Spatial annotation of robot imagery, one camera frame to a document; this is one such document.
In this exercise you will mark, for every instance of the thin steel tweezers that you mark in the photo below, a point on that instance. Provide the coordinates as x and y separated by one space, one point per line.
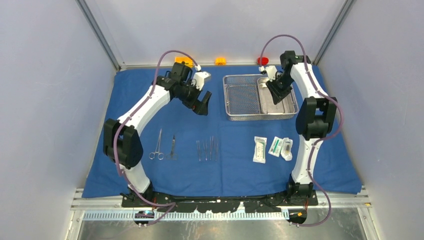
211 145
216 148
205 149

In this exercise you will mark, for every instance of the clear syringe packet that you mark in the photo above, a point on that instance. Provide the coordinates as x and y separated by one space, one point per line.
286 150

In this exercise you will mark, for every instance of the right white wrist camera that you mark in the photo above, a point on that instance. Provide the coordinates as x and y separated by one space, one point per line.
271 72

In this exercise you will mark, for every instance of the large yellow plastic block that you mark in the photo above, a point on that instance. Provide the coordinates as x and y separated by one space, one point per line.
184 60

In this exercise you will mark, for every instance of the small yellow plastic block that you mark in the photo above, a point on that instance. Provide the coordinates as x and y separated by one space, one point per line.
220 61

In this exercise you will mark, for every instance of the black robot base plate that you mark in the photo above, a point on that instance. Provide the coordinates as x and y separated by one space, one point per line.
269 203

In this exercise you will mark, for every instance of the steel surgical forceps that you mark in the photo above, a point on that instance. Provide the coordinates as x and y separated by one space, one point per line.
157 153

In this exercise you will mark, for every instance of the metal mesh instrument basket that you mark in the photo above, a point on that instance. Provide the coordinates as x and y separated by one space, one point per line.
241 98

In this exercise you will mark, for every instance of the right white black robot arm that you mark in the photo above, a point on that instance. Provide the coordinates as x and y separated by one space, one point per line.
314 120

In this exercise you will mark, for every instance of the stainless steel tray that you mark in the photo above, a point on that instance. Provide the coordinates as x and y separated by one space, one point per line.
288 106

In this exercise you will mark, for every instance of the steel surgical scissors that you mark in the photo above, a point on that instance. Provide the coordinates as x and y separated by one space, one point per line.
172 154

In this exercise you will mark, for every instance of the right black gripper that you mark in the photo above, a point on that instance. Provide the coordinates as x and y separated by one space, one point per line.
278 95

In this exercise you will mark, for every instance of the red plastic object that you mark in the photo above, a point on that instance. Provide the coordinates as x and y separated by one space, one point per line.
262 61

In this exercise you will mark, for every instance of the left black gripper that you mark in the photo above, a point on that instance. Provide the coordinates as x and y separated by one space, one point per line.
200 107

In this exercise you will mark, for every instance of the green white sterile packet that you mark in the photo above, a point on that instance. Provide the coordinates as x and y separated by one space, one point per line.
276 147

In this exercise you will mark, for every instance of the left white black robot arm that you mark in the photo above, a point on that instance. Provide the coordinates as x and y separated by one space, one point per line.
121 137

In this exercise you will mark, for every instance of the aluminium frame rail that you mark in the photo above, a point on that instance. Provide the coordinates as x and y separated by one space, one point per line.
337 200

